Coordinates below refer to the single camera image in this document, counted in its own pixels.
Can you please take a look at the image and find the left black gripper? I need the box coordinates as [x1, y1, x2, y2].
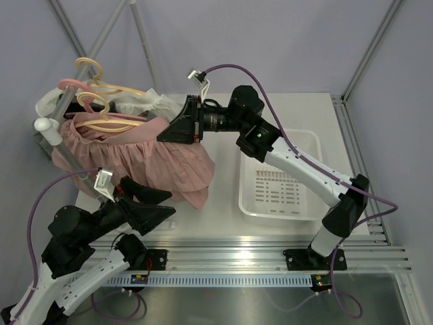
[82, 175, 177, 244]

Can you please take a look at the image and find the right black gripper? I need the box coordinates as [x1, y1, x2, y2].
[158, 95, 247, 145]

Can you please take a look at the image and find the pink skirt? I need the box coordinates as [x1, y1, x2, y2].
[60, 113, 215, 209]

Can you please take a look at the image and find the beige hanger front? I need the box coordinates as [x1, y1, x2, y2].
[75, 91, 145, 133]

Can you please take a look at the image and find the beige hanger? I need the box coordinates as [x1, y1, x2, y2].
[75, 57, 146, 100]
[75, 91, 145, 133]

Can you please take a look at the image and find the pink hanger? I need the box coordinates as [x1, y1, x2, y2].
[53, 79, 147, 121]

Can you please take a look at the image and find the grey skirt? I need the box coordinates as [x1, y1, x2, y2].
[34, 101, 170, 157]

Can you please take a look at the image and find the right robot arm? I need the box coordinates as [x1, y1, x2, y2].
[157, 85, 369, 271]

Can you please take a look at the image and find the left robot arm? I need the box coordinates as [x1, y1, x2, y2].
[1, 170, 176, 324]

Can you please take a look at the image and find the white skirt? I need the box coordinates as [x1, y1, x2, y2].
[35, 88, 181, 121]

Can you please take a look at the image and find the beige hanger rear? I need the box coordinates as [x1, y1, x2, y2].
[75, 57, 146, 100]

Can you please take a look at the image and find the white plastic basket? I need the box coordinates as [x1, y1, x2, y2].
[238, 128, 329, 221]

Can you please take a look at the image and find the grey clothes rack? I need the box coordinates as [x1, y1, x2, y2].
[33, 0, 177, 231]

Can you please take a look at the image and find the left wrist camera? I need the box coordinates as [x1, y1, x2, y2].
[93, 169, 115, 201]

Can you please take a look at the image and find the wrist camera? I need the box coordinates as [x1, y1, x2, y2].
[187, 69, 210, 100]
[93, 169, 115, 201]

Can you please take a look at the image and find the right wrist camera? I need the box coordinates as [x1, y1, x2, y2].
[187, 69, 210, 100]

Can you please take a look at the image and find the white slotted cable duct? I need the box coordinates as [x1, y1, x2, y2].
[105, 274, 313, 288]

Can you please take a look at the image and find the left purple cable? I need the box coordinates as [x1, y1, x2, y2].
[6, 169, 150, 321]

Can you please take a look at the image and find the aluminium rail base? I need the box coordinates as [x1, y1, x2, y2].
[143, 235, 412, 274]

